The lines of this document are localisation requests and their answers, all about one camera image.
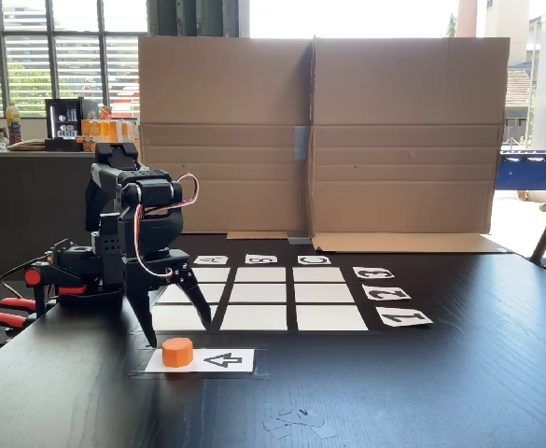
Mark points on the round orange token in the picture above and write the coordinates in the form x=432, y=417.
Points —
x=177, y=353

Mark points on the white nine-square grid sheet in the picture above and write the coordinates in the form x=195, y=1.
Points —
x=263, y=298

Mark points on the paper sheet letter A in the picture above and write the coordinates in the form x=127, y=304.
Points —
x=211, y=260

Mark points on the paper sheet letter B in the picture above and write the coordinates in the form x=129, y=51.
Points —
x=261, y=259

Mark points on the white arrow paper sheet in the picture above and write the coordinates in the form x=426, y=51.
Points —
x=226, y=360

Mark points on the paper sheet letter C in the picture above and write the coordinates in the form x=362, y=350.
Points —
x=314, y=260

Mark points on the red black clamp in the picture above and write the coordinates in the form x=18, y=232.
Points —
x=2, y=319

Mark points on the dark counter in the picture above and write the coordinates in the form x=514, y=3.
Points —
x=20, y=210

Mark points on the black tray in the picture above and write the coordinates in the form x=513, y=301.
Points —
x=62, y=145

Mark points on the orange snack bag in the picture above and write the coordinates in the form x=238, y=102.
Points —
x=105, y=113

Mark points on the black mini fridge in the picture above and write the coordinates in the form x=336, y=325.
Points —
x=86, y=112

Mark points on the clear tape scraps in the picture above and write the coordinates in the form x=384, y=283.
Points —
x=300, y=417

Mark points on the brown paper stack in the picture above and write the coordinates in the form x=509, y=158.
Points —
x=27, y=145

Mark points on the paper sheet number 3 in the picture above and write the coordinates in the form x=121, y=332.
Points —
x=373, y=273

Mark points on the paper sheet number 2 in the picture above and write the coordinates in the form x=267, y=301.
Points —
x=387, y=293

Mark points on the small dark glass bottle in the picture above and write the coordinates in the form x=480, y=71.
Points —
x=3, y=136

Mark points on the yellow drink bottle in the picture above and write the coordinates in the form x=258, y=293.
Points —
x=13, y=123

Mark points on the paper sheet number 1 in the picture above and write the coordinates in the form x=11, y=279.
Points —
x=403, y=317

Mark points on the brown cardboard box large flap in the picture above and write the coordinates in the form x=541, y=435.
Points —
x=408, y=116

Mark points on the blue foosball table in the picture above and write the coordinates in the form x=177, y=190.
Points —
x=534, y=172

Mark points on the grey duct tape strip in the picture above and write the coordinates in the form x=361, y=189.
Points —
x=299, y=240
x=302, y=142

